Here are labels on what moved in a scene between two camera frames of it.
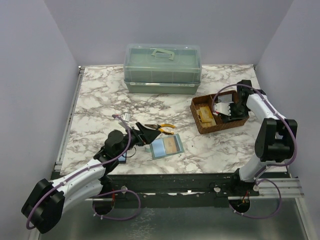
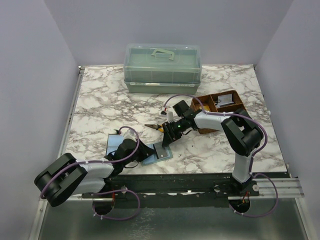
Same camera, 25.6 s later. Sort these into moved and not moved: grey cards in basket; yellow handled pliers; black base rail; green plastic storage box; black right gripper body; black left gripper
Moved: black left gripper; black right gripper body
Not moved: yellow handled pliers; green plastic storage box; grey cards in basket; black base rail
